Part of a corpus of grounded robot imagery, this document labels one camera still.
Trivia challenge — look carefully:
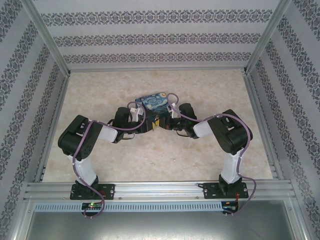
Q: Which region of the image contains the grey sheet metal panel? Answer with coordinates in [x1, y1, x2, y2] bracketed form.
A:
[26, 210, 296, 240]

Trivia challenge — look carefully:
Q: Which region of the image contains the aluminium table edge rail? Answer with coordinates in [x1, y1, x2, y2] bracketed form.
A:
[243, 73, 285, 180]

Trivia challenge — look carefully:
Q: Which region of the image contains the starry night print tin box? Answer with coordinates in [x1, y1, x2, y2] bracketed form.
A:
[134, 91, 169, 121]

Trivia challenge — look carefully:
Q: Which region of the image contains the thin black cable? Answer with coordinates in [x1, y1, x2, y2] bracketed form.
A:
[117, 132, 136, 142]
[176, 129, 192, 139]

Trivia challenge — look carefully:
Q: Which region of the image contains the aluminium frame strut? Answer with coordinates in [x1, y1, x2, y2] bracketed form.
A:
[6, 197, 35, 240]
[283, 198, 313, 240]

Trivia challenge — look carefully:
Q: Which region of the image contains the slotted grey cable duct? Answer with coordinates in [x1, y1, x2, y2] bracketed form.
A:
[33, 201, 224, 212]

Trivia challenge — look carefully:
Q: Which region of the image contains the small controller circuit board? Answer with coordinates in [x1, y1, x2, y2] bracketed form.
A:
[222, 200, 240, 210]
[81, 201, 104, 210]

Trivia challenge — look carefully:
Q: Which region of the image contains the aluminium frame post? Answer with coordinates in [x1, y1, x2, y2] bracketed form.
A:
[241, 0, 293, 75]
[21, 0, 72, 76]

